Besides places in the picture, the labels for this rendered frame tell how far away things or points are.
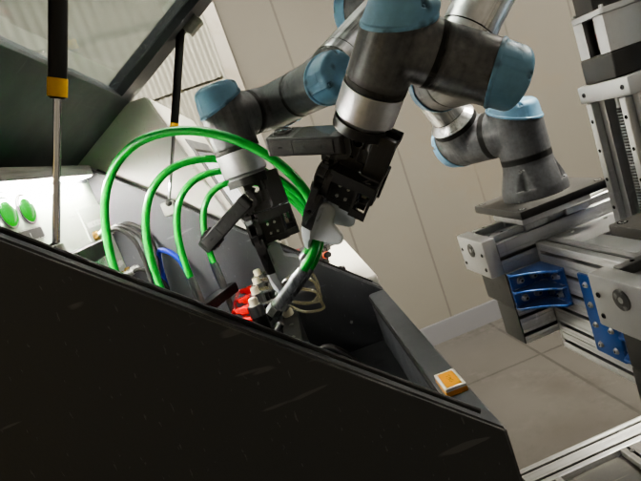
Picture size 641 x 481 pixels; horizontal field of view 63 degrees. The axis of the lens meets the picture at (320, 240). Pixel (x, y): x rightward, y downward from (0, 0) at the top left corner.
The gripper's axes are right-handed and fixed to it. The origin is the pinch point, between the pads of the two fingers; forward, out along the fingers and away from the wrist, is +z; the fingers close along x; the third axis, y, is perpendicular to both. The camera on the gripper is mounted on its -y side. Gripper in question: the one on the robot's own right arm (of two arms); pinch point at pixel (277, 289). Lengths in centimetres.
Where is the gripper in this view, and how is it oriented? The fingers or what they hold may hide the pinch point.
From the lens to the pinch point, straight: 90.8
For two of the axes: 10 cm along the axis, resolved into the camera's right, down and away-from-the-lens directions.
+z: 3.3, 9.3, 1.7
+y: 9.4, -3.4, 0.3
